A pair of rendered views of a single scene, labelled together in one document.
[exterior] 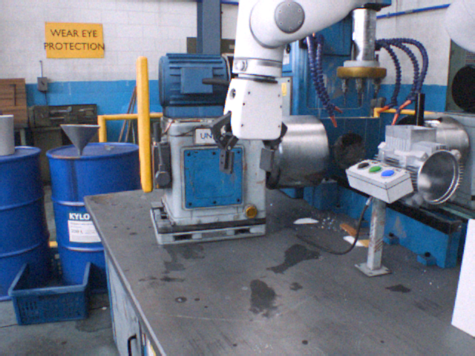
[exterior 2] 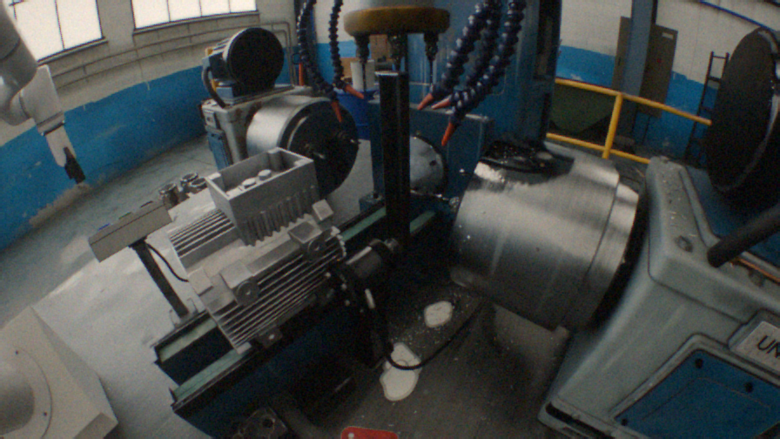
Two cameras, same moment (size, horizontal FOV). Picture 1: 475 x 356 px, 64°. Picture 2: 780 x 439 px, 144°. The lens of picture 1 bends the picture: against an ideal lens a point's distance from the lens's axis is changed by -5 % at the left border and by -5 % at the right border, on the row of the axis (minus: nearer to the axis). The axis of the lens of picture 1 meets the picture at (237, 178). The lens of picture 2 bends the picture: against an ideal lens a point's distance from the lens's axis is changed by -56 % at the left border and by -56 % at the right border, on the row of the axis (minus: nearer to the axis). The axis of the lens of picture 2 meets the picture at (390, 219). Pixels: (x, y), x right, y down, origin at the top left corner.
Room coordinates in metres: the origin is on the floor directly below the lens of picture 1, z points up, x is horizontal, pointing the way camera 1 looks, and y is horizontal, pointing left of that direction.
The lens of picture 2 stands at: (1.19, -0.91, 1.28)
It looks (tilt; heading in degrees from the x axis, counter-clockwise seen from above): 35 degrees down; 59
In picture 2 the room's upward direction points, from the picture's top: 3 degrees counter-clockwise
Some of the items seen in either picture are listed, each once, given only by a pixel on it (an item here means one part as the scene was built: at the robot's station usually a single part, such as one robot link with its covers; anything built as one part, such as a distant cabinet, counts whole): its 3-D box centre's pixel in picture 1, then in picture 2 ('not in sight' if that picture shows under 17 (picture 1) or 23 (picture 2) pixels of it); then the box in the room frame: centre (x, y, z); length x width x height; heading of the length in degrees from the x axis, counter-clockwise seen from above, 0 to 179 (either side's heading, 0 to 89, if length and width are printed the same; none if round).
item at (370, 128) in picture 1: (341, 159); (432, 175); (1.60, -0.42, 0.97); 0.30 x 0.11 x 0.34; 106
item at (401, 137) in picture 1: (410, 139); (262, 192); (1.21, -0.54, 1.11); 0.12 x 0.11 x 0.07; 16
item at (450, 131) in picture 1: (433, 145); (560, 238); (1.55, -0.78, 1.04); 0.41 x 0.25 x 0.25; 106
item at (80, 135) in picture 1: (82, 144); not in sight; (2.36, 0.94, 0.93); 0.25 x 0.24 x 0.25; 27
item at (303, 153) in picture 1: (274, 152); (292, 140); (1.35, -0.13, 1.04); 0.37 x 0.25 x 0.25; 106
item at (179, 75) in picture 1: (194, 121); (236, 98); (1.24, 0.13, 1.16); 0.33 x 0.26 x 0.42; 106
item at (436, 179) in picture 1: (415, 170); (257, 259); (1.18, -0.55, 1.02); 0.20 x 0.19 x 0.19; 16
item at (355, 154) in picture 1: (349, 151); (416, 168); (1.54, -0.44, 1.02); 0.15 x 0.02 x 0.15; 106
